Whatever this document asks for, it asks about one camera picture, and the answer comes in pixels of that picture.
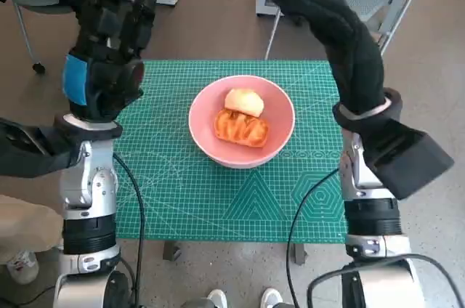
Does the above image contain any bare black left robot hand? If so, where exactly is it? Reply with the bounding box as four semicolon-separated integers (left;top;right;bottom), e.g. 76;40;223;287
61;0;159;123

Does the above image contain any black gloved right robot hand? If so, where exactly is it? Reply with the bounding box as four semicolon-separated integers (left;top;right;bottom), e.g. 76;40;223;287
266;0;387;117

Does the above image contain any round bread bun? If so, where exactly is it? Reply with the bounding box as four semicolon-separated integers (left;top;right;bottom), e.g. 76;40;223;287
224;87;265;118

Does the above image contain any pink bowl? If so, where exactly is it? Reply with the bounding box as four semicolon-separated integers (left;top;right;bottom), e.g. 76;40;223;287
187;74;296;170

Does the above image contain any long striped bread loaf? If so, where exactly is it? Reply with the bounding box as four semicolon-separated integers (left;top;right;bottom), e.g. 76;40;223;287
214;110;271;149

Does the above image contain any green cutting mat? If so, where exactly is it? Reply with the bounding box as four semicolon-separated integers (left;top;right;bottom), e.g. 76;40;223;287
112;60;348;244

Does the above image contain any person in beige trousers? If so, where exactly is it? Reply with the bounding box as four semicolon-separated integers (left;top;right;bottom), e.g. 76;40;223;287
0;193;65;285

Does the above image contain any person with white shoes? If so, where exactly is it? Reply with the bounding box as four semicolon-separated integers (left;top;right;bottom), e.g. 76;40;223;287
179;288;291;308

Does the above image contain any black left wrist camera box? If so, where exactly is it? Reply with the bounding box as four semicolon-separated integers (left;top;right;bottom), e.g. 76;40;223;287
0;117;73;179

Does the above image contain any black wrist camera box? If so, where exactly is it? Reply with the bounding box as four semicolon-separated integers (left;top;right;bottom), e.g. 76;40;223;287
363;121;456;200
0;117;73;179

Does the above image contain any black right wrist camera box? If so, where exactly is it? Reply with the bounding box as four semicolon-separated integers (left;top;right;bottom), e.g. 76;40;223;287
363;121;456;200

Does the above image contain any grey table leg bracket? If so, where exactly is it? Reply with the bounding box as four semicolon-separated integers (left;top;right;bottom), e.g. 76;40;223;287
292;242;308;264
162;241;182;261

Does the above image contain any black looping right arm cable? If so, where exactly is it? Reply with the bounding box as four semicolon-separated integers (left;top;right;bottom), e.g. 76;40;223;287
307;253;464;308

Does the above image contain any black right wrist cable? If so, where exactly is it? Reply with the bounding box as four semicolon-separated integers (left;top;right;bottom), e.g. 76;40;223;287
286;168;341;308

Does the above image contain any black floor cable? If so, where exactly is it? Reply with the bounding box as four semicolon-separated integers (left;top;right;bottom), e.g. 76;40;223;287
14;284;59;307

